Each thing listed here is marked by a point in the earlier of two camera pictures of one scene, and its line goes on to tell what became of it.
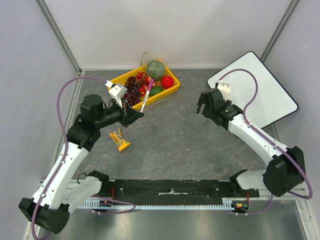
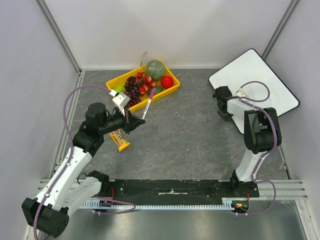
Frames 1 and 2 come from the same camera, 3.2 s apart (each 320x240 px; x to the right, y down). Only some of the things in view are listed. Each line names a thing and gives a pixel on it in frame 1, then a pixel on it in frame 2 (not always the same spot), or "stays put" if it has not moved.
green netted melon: x=155 y=69 stays put
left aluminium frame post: x=56 y=31 stays put
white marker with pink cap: x=147 y=94 → x=152 y=92
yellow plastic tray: x=168 y=72 stays put
